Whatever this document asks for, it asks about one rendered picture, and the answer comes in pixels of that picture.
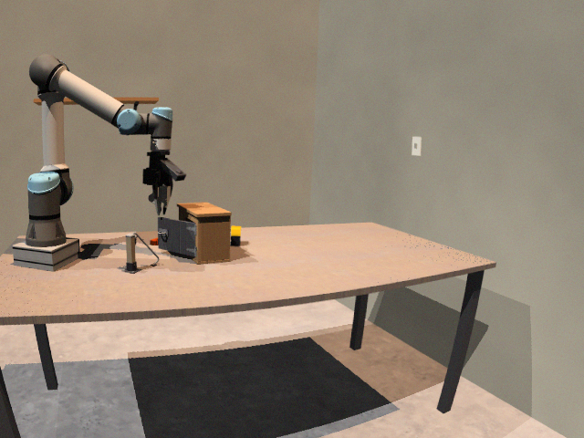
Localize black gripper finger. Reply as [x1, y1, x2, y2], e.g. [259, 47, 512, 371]
[149, 177, 162, 215]
[161, 180, 172, 214]

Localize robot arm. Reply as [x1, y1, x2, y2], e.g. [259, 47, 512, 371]
[26, 54, 172, 247]

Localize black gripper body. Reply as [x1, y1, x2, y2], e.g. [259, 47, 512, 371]
[143, 151, 172, 186]

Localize brown wooden cabinet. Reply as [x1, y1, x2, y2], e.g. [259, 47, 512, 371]
[158, 203, 232, 265]

